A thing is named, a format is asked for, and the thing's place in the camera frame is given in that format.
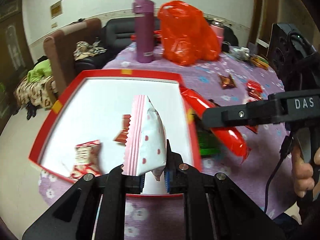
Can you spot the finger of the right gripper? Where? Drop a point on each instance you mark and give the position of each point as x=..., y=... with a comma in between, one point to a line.
x=298, y=109

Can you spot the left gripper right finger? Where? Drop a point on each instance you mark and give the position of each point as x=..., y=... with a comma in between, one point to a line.
x=214, y=206

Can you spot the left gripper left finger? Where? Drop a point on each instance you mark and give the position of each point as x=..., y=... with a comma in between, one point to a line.
x=93, y=208

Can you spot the small red cartoon packet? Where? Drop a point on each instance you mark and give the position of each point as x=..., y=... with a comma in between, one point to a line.
x=254, y=95

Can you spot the shiny red snack packet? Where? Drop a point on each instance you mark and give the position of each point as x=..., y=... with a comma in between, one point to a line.
x=253, y=85

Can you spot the red white patterned packet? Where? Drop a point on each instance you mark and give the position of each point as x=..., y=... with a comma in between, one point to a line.
x=86, y=159

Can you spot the green snack packet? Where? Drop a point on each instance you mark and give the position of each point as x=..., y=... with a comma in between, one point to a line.
x=208, y=144

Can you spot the dark red chocolate packet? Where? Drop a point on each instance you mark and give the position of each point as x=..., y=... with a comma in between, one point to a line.
x=227, y=82

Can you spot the white pink 520 packet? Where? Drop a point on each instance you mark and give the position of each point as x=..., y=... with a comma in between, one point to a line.
x=146, y=142

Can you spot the red gold candy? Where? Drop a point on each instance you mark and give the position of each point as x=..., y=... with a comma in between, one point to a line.
x=122, y=136

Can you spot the person right hand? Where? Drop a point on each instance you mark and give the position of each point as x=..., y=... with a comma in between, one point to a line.
x=302, y=174

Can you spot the yellow snack packs pile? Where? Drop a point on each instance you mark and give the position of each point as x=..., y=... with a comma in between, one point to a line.
x=259, y=62

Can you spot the purple floral tablecloth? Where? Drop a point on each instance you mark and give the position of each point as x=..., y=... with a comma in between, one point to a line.
x=247, y=157

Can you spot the red gift box tray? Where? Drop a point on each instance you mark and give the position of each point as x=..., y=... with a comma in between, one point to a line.
x=112, y=119

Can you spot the pink thermos bottle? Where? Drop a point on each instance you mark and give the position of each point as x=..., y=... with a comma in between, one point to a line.
x=218, y=29

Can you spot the orange plastic bag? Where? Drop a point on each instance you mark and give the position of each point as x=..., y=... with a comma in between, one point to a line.
x=186, y=35

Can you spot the patterned blanket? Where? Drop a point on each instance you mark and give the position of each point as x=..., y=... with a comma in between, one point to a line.
x=42, y=93

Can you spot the green cloth on bed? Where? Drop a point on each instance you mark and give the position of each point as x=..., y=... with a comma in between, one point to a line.
x=41, y=70

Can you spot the purple thermos bottle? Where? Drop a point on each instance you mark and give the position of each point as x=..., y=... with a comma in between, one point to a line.
x=144, y=28

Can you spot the wooden glass door cabinet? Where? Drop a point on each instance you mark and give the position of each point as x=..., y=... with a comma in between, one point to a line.
x=16, y=59

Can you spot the patterned cloth on sofa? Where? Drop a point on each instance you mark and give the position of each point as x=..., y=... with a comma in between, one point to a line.
x=84, y=50

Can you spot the brown armchair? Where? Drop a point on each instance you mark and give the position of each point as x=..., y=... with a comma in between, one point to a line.
x=60, y=45

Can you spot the black leather sofa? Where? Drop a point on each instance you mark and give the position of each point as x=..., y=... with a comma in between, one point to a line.
x=115, y=36

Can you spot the wall plaque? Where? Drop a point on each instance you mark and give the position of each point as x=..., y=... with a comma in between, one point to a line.
x=56, y=9

